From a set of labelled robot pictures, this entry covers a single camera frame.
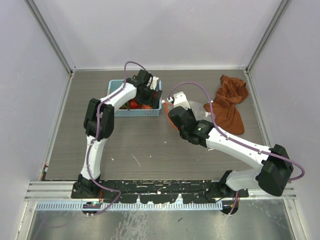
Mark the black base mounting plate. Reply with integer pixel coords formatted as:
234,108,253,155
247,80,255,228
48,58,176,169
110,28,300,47
71,180,236,204

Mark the red strawberry cluster with leaves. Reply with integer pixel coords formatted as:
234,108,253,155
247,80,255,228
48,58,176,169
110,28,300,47
119,99,143,110

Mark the light blue plastic basket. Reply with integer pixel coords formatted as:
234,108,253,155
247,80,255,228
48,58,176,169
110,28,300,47
107,79,162,117

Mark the slotted cable duct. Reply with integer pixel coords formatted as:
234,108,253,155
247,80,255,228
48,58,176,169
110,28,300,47
35,200,223,212

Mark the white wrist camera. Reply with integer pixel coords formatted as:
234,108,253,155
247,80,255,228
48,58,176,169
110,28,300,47
150,76,159,90
173,91,191,110

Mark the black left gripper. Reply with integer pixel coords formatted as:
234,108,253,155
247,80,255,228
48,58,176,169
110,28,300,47
135,85,161,110

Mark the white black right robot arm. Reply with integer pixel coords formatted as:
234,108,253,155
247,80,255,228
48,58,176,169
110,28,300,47
168,106,294,197

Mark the aluminium frame post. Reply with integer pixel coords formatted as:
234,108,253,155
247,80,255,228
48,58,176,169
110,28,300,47
24,0,75,75
245,0,291,73

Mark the clear zip top bag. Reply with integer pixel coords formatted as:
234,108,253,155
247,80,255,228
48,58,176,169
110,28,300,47
161,99,212,130

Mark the brown cloth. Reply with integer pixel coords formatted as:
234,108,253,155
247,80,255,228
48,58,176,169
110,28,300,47
204,75,249,135

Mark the right aluminium frame post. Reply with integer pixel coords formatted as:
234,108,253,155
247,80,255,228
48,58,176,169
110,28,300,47
245,0,291,73

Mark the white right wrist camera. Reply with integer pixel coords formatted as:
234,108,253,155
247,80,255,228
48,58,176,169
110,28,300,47
173,91,191,110

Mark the orange peach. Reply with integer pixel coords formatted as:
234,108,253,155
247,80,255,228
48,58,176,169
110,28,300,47
142,104,153,110

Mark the left aluminium frame post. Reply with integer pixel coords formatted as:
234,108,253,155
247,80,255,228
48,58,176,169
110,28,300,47
24,0,75,75

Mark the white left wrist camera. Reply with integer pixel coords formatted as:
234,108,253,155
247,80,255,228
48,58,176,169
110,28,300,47
150,76,159,90

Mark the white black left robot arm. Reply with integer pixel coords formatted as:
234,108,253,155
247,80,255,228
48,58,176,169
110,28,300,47
74,69,162,198

